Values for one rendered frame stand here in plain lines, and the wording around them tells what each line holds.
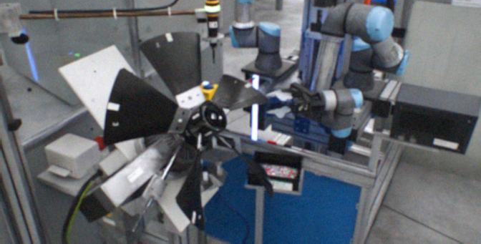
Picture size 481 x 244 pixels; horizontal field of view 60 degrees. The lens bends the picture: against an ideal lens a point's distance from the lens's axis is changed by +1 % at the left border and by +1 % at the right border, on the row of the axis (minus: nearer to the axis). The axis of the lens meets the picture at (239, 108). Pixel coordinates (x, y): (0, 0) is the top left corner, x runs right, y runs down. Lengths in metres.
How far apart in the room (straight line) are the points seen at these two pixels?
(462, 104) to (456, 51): 1.49
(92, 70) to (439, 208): 2.40
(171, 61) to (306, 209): 0.99
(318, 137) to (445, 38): 1.21
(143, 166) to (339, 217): 1.01
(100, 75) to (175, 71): 0.27
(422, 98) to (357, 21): 0.35
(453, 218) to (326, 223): 1.24
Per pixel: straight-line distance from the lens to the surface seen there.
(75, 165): 1.75
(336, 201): 1.95
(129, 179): 1.30
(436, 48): 3.06
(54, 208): 2.06
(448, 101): 1.59
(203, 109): 1.35
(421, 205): 3.12
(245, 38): 2.14
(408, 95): 1.59
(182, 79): 1.44
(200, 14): 1.33
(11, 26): 1.41
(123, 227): 1.71
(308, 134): 2.24
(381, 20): 1.56
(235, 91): 1.61
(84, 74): 1.52
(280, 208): 2.10
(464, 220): 3.11
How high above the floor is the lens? 1.89
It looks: 28 degrees down
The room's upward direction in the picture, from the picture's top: straight up
